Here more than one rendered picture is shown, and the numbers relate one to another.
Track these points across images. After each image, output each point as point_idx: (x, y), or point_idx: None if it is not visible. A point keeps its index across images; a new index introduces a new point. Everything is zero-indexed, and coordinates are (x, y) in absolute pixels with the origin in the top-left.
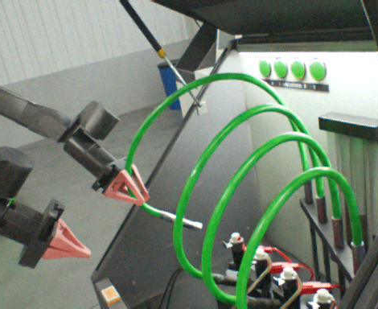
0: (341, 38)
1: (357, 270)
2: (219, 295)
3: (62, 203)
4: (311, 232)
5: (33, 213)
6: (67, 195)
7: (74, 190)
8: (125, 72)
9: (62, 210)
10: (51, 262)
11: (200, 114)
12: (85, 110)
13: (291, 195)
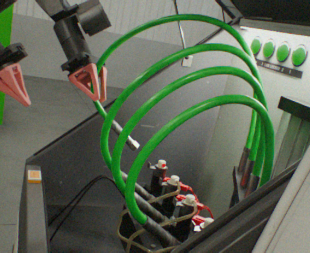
0: None
1: None
2: (119, 180)
3: (41, 133)
4: (231, 200)
5: None
6: (50, 129)
7: (58, 128)
8: (148, 55)
9: (23, 55)
10: (6, 173)
11: (183, 65)
12: (86, 3)
13: (231, 170)
